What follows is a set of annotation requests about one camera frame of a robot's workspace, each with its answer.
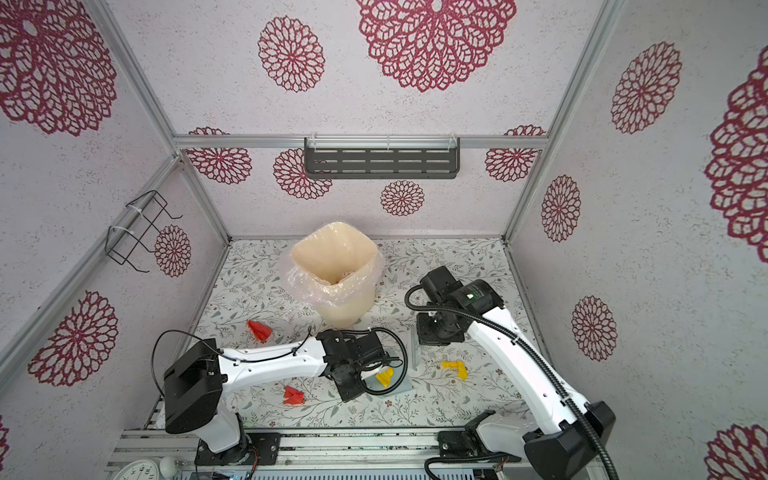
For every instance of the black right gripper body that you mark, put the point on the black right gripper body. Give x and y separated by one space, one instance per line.
431 330

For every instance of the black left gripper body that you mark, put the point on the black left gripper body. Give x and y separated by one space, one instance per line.
351 386

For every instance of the grey-green plastic dustpan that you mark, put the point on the grey-green plastic dustpan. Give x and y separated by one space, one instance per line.
393 378

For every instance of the yellow paper scrap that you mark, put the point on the yellow paper scrap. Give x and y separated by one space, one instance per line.
384 377
458 366

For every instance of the white bristle hand brush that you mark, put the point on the white bristle hand brush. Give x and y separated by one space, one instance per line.
414 349

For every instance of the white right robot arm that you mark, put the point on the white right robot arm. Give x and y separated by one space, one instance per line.
568 431

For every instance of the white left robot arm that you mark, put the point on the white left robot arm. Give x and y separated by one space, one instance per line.
193 387

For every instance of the red paper scrap lower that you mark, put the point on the red paper scrap lower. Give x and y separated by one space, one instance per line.
293 396

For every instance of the red paper scrap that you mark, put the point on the red paper scrap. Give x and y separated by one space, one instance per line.
260 331
293 396

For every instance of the cream trash bin with liner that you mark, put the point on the cream trash bin with liner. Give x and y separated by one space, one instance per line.
335 270

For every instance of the red paper scrap upper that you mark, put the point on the red paper scrap upper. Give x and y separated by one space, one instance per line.
260 331

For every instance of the white dial gauge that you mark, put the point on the white dial gauge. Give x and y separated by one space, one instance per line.
144 469

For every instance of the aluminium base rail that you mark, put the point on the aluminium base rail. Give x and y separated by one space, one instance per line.
292 449

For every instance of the dark grey wall shelf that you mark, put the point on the dark grey wall shelf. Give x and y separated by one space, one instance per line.
386 160

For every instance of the black wire wall basket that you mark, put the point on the black wire wall basket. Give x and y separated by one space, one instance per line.
148 214

